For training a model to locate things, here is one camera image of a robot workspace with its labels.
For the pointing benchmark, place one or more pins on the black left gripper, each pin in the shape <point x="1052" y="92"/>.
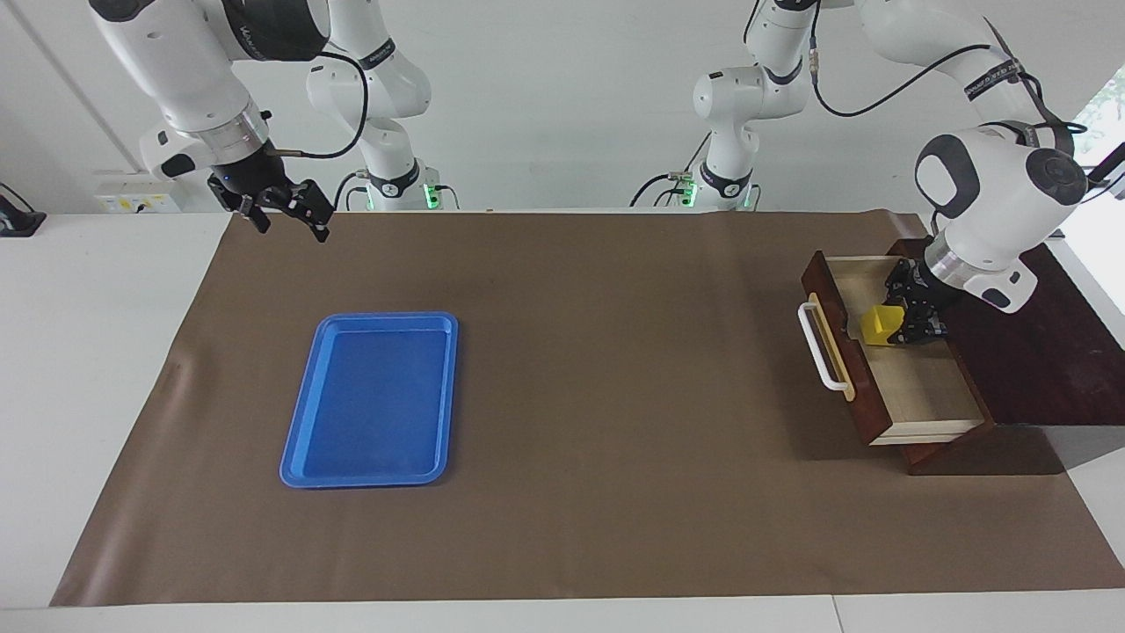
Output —
<point x="921" y="292"/>

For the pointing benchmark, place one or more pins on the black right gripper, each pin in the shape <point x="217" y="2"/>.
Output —
<point x="255" y="178"/>

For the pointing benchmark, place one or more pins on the yellow cube block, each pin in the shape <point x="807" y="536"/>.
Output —
<point x="879" y="327"/>

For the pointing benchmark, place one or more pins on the wooden drawer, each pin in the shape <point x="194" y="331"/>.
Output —
<point x="923" y="387"/>

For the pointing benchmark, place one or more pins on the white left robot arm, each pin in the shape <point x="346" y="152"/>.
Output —
<point x="993" y="193"/>

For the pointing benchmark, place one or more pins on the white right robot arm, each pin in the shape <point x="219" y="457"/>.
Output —
<point x="176" y="70"/>

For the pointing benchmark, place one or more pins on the dark wooden drawer cabinet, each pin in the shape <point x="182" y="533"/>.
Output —
<point x="1046" y="369"/>

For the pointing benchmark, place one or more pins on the blue plastic tray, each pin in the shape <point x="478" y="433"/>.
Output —
<point x="369" y="404"/>

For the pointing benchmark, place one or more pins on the black stand pole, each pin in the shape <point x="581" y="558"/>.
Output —
<point x="1112" y="161"/>

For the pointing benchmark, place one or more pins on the black table clamp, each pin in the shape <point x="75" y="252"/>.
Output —
<point x="18" y="221"/>

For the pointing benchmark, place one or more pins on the bright window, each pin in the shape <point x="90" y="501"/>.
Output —
<point x="1103" y="110"/>

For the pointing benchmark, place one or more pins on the brown table mat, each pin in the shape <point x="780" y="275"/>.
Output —
<point x="615" y="440"/>

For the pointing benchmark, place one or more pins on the white wall socket strip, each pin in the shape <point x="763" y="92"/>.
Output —
<point x="123" y="202"/>

